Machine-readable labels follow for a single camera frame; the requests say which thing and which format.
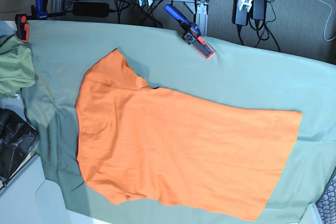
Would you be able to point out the aluminium frame post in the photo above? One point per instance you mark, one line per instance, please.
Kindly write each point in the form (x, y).
(199, 8)

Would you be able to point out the black power brick left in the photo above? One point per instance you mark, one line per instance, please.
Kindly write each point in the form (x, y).
(91, 9)

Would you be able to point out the orange T-shirt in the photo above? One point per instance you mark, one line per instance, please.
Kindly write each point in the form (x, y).
(137, 142)

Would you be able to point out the green table cloth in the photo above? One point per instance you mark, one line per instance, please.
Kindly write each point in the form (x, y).
(236, 75)

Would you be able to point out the blue clamp centre edge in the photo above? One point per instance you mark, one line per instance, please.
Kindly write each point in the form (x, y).
(192, 35)

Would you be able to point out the black power adapter left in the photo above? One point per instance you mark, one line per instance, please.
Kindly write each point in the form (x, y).
(240, 13)

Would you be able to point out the patterned mesh chair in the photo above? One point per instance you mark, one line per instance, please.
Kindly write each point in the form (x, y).
(326, 203)

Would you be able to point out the black plastic bag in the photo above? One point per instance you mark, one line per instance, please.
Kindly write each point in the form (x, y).
(17, 140)

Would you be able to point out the olive green shirt pile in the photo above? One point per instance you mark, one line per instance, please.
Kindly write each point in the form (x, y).
(17, 69)

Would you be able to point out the blue clamp edge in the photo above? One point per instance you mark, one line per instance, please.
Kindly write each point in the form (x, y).
(192, 35)
(38, 12)

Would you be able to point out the black power adapter right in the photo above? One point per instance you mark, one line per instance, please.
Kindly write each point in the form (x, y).
(258, 11)

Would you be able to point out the blue clamp left edge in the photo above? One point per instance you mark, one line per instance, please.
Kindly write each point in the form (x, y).
(38, 12)

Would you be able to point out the black power adapter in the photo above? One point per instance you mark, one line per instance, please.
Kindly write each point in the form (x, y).
(258, 11)
(240, 13)

